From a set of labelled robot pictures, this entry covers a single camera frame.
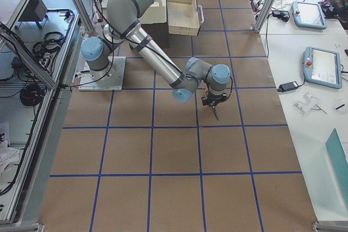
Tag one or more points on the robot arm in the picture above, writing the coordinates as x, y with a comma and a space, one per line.
122, 24

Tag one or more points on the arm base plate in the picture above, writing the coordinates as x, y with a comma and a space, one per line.
108, 79

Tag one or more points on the teal folder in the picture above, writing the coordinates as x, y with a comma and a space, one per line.
336, 153

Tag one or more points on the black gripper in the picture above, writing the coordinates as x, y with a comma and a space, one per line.
212, 101

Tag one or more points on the black power adapter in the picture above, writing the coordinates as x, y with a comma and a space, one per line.
289, 86

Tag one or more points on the white drawer handle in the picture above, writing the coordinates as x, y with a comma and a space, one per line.
200, 14

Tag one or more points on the wooden drawer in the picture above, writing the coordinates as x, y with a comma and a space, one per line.
182, 17

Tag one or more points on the blue teach pendant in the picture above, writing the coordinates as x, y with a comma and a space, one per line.
322, 67
308, 15

